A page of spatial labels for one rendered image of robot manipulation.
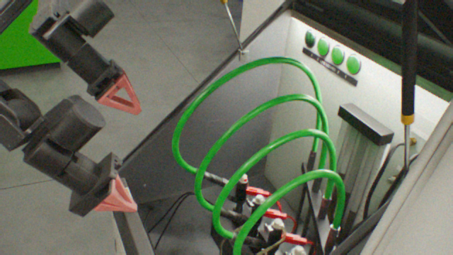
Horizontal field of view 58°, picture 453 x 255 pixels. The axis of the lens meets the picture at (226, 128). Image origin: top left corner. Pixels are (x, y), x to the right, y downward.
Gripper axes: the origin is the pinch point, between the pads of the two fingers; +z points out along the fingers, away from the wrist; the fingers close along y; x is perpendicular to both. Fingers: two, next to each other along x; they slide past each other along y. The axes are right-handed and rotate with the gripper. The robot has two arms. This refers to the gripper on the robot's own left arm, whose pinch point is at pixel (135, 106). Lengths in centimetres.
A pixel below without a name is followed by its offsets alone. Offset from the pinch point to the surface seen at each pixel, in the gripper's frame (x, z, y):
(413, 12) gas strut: -35, 6, -39
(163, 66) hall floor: 1, 66, 348
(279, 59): -27.3, 13.7, -1.3
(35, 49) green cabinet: 72, -31, 334
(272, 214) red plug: -3.3, 38.7, -3.1
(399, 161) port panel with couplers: -32, 47, -10
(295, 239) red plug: -3.6, 41.7, -11.0
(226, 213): 3.4, 29.6, -3.7
